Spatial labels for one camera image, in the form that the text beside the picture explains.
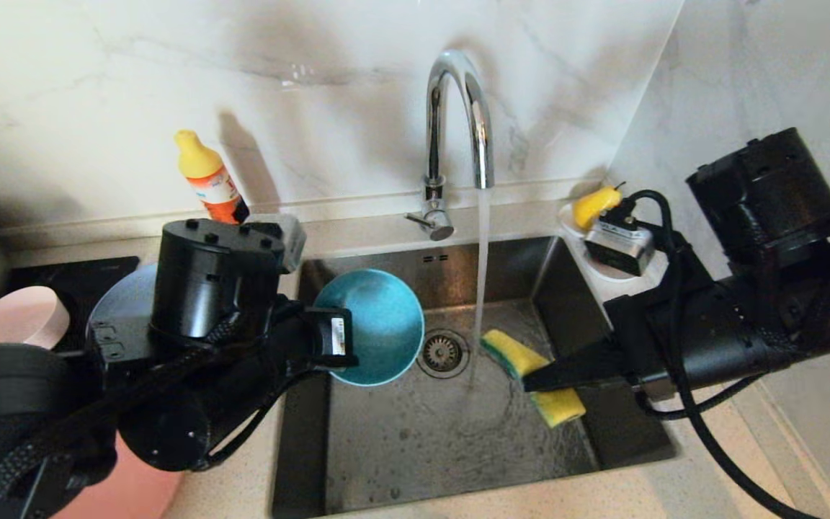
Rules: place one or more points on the stainless steel sink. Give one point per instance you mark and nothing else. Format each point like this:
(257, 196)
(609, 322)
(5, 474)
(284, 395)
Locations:
(422, 447)

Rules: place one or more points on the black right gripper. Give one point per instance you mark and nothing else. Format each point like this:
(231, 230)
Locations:
(717, 331)

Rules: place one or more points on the black induction cooktop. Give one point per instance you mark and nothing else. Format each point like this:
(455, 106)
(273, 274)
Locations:
(91, 281)

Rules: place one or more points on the white fruit dish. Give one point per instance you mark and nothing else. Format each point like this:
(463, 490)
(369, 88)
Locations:
(570, 225)

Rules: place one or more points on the teal bowl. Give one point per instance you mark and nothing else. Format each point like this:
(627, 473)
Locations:
(379, 324)

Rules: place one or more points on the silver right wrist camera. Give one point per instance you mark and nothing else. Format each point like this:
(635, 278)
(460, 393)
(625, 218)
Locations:
(620, 245)

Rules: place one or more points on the pink plate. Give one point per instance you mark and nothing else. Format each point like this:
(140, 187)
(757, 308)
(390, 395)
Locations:
(134, 490)

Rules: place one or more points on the metal sink drain strainer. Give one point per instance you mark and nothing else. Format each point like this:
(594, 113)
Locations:
(442, 354)

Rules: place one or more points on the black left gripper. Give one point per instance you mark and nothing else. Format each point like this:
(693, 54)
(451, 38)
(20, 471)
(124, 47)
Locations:
(213, 288)

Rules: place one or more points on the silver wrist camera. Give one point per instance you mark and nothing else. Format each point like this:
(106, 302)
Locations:
(287, 241)
(620, 245)

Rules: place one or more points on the yellow pear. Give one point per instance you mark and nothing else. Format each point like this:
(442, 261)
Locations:
(591, 209)

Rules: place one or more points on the orange dish soap bottle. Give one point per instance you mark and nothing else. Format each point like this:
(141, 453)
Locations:
(202, 169)

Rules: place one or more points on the yellow green sponge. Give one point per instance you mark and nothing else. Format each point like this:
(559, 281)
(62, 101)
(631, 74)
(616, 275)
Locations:
(509, 353)

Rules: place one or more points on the chrome gooseneck faucet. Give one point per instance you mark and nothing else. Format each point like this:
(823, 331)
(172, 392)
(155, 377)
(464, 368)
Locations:
(435, 144)

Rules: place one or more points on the blue grey plate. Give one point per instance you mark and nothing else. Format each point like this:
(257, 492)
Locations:
(123, 303)

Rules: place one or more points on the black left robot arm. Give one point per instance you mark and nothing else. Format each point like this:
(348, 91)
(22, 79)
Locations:
(26, 404)

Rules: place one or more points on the pink bowl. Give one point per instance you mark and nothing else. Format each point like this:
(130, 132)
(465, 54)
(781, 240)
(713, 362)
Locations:
(19, 317)

